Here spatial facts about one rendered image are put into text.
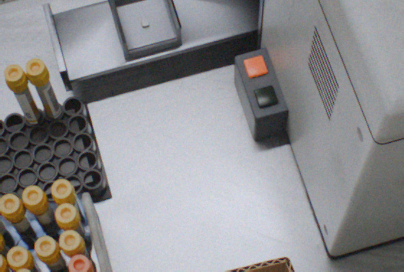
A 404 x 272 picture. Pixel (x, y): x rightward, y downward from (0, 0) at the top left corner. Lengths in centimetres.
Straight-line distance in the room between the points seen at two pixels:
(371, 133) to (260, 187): 27
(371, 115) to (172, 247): 30
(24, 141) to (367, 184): 32
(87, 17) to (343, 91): 31
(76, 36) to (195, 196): 17
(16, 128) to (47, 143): 3
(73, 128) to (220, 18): 16
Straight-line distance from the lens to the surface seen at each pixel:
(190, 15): 82
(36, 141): 81
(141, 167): 81
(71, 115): 81
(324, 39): 60
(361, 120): 56
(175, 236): 79
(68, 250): 68
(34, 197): 70
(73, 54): 82
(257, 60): 79
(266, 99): 77
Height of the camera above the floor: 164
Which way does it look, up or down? 65 degrees down
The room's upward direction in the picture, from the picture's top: 4 degrees counter-clockwise
